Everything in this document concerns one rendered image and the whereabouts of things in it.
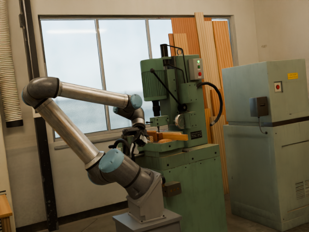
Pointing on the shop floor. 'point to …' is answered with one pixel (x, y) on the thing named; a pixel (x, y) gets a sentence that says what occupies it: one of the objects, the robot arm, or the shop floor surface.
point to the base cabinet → (198, 195)
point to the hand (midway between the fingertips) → (138, 150)
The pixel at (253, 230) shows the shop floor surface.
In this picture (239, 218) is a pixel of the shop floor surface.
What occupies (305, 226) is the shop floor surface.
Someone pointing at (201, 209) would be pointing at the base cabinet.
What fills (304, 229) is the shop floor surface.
